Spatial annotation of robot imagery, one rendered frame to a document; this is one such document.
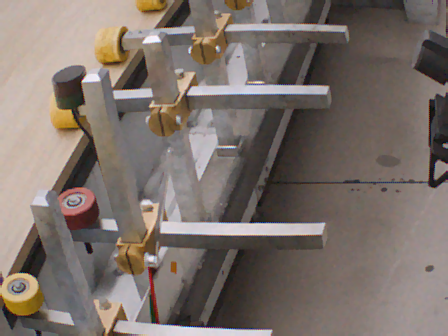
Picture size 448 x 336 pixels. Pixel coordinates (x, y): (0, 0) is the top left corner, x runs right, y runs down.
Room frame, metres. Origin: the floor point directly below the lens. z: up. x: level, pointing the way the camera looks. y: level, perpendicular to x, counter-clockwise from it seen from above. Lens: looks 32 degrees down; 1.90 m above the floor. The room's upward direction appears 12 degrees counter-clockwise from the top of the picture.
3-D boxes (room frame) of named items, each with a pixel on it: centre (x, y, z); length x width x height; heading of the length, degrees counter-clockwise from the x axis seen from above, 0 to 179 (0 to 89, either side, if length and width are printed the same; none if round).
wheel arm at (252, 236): (1.49, 0.07, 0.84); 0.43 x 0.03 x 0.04; 69
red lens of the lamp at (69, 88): (1.50, 0.20, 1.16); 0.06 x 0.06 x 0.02
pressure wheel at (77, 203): (1.56, 0.26, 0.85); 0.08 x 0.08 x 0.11
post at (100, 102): (1.48, 0.16, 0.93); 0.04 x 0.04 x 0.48; 69
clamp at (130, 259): (1.50, 0.15, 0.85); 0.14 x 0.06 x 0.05; 159
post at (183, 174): (1.71, 0.07, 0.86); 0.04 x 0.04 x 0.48; 69
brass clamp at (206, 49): (1.97, -0.03, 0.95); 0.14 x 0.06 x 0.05; 159
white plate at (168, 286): (1.45, 0.15, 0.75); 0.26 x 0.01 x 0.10; 159
